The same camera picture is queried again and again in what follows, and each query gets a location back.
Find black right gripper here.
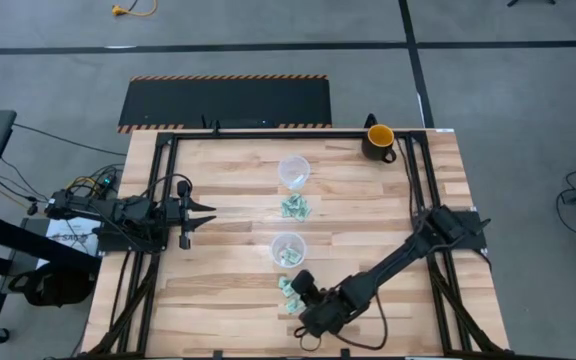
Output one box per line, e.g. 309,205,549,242
291,269,354,338

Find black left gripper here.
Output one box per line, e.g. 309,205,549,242
160,179,218,251

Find green paper packets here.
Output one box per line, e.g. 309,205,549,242
277,247,307,315
280,193,312,223

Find clear plastic cup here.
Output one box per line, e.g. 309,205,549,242
269,232,308,270
276,154,312,191

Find black sensor bar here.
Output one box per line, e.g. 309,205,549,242
200,117,269,130

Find black power supply box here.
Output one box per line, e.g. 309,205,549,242
70,172,119,201

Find black hazard-striped floor mat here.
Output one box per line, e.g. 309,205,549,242
117,74,333,135

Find white printed paper sheet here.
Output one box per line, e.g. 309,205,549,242
35,215,103,271

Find black bag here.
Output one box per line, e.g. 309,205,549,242
7,262,97,307

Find brown mug yellow inside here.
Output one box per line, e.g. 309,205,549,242
361,124,398,165

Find black chair base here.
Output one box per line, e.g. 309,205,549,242
506,0,558,8

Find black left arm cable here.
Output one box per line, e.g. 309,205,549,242
140,173,194,201

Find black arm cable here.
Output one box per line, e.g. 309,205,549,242
295,292,389,351
140,173,194,201

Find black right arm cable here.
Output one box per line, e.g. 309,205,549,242
295,292,389,351

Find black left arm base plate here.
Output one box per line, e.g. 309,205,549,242
92,224,169,254

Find black aluminium table frame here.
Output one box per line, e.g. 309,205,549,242
87,128,507,360

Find thin black floor cable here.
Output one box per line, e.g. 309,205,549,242
12,122,128,157

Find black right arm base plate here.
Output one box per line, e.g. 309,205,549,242
420,207,489,251

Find yellow extension cord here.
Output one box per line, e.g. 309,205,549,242
111,0,159,17

